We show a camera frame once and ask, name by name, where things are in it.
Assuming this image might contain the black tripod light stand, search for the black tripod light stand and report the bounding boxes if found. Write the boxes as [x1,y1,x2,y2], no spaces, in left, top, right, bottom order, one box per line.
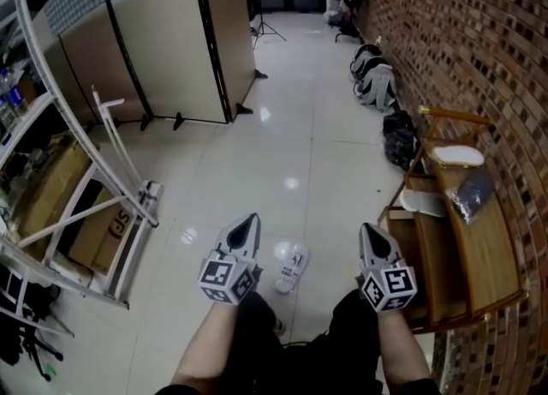
[246,0,288,50]

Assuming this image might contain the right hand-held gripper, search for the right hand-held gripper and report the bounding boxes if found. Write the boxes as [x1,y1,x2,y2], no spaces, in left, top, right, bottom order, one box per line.
[357,222,419,314]

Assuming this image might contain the white plate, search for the white plate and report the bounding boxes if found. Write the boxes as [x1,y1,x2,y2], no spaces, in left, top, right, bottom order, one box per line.
[430,144,485,168]

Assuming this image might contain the white metal shelf rack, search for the white metal shelf rack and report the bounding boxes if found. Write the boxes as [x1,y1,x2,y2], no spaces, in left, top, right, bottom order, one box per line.
[0,0,160,311]

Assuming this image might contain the person's black trousers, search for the person's black trousers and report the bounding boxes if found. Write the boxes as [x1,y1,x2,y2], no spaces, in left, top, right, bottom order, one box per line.
[222,288,383,395]

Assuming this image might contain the white slipper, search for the white slipper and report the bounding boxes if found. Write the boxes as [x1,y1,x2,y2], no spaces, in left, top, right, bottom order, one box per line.
[400,189,449,218]

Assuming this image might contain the dark grey plastic bag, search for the dark grey plastic bag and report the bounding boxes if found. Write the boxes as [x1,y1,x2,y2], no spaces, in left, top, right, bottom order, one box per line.
[444,170,497,225]

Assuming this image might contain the person's right forearm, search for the person's right forearm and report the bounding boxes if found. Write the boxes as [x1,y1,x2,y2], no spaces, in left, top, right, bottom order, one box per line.
[375,307,432,391]

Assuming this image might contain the black and white printed bag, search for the black and white printed bag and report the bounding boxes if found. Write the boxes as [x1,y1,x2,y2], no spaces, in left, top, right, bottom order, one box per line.
[382,110,420,171]

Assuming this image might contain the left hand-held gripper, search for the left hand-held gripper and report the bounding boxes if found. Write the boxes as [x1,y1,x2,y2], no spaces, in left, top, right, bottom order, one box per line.
[196,212,262,307]

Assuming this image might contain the grey and black backpack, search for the grey and black backpack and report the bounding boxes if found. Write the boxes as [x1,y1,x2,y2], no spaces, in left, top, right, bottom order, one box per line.
[354,65,399,112]
[349,43,390,81]

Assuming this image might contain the beige folding partition screen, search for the beige folding partition screen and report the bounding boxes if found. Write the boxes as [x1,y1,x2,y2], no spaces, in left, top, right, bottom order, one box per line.
[32,0,269,132]

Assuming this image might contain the printed cardboard box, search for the printed cardboard box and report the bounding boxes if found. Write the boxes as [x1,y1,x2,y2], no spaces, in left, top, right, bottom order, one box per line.
[68,187,138,277]

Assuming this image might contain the large plain cardboard box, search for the large plain cardboard box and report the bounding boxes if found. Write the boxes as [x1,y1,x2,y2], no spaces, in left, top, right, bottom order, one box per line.
[12,131,93,257]

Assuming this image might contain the person's black shirt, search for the person's black shirt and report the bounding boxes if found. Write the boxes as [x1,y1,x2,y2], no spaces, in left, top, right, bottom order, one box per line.
[152,377,444,395]

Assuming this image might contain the wooden shoe rack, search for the wooden shoe rack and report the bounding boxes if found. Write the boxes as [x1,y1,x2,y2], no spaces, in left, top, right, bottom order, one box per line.
[376,105,531,335]

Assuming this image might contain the white shoe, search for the white shoe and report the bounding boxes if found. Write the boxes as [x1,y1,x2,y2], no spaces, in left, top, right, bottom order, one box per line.
[273,242,310,295]

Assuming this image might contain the person's left forearm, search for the person's left forearm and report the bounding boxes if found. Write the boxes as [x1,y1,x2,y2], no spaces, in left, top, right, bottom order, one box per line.
[170,298,241,392]

